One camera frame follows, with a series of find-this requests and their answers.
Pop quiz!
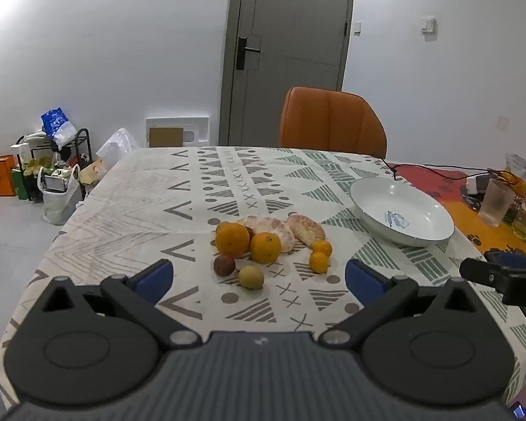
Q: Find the small kumquat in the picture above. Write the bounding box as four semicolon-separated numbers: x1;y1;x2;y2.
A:
309;251;330;274
312;240;332;258

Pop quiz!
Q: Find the dark brown passion fruit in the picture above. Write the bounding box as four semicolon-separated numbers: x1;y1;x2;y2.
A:
213;255;236;278

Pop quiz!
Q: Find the peeled pomelo piece small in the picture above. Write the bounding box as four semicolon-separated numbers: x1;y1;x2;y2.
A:
286;214;327;248

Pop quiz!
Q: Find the large orange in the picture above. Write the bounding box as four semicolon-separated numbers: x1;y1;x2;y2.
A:
215;221;251;259
250;232;282;264

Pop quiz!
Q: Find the yellow-green round fruit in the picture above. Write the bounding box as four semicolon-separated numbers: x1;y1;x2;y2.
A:
238;265;265;290

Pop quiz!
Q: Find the frosted drinking glass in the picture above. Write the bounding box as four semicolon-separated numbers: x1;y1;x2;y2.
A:
479;179;516;227

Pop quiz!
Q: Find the white ceramic plate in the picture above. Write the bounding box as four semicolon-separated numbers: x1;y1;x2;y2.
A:
350;178;455;247

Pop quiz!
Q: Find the patterned white tablecloth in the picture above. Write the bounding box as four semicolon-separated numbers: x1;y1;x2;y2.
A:
1;147;526;420

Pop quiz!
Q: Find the white power adapter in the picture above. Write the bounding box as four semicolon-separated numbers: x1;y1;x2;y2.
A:
465;174;493;196

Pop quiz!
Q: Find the yellow snack pouch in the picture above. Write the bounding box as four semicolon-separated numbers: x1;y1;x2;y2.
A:
506;152;526;182

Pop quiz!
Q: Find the red orange mat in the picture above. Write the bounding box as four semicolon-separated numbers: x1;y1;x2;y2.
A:
389;162;526;254

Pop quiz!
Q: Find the white shopping bag floor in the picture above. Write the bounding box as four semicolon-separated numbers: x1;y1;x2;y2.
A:
37;165;82;225

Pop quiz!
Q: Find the black metal rack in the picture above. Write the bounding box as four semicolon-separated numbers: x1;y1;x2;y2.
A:
11;128;94;203

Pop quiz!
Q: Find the white styrofoam packaging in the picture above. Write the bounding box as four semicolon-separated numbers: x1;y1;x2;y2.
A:
145;115;210;147

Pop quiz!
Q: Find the blue white plastic bag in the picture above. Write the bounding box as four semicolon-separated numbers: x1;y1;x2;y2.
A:
40;107;77;148

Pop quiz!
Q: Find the orange leather chair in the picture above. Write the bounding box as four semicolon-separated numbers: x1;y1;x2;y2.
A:
279;87;387;158

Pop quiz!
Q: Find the grey door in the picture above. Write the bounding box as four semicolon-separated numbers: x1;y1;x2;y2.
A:
218;0;353;146

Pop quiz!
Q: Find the black cable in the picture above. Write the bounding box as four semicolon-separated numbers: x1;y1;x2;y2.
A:
378;157;516;186

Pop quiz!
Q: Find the white wall switch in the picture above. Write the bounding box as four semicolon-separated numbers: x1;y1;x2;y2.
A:
421;16;437;35

